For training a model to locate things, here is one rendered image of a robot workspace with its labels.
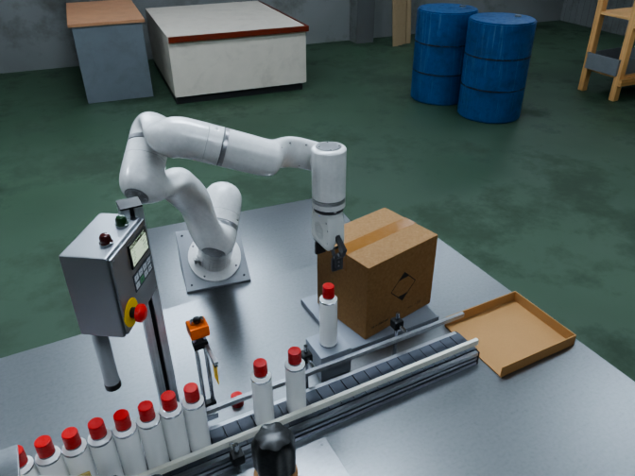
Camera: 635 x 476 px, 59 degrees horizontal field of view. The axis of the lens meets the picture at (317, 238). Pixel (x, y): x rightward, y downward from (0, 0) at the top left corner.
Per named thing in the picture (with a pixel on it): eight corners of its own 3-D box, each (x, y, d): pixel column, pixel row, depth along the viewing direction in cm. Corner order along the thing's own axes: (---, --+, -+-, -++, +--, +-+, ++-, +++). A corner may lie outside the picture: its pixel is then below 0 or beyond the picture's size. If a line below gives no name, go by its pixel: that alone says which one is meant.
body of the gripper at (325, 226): (305, 198, 144) (306, 236, 150) (325, 215, 136) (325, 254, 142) (332, 192, 147) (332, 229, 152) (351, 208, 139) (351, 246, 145)
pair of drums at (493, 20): (457, 84, 708) (468, -2, 656) (534, 119, 596) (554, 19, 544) (399, 92, 681) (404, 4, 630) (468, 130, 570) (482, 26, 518)
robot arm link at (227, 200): (195, 253, 186) (196, 229, 164) (204, 202, 193) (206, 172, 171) (231, 260, 188) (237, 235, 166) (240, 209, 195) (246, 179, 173)
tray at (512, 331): (500, 377, 165) (503, 367, 163) (444, 326, 185) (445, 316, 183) (574, 345, 177) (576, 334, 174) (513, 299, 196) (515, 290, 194)
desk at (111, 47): (141, 65, 800) (130, -2, 754) (156, 96, 675) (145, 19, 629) (81, 71, 775) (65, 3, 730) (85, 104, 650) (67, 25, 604)
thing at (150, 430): (150, 479, 131) (135, 417, 121) (145, 462, 135) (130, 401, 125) (173, 469, 133) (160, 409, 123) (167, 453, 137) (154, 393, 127)
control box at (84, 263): (80, 334, 114) (57, 255, 104) (116, 285, 128) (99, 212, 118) (128, 339, 112) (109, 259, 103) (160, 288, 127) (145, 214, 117)
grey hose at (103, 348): (106, 394, 128) (86, 321, 117) (103, 383, 131) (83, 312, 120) (123, 388, 129) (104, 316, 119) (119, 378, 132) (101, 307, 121)
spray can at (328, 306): (324, 350, 162) (324, 293, 151) (316, 340, 166) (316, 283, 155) (340, 345, 164) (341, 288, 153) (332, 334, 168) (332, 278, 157)
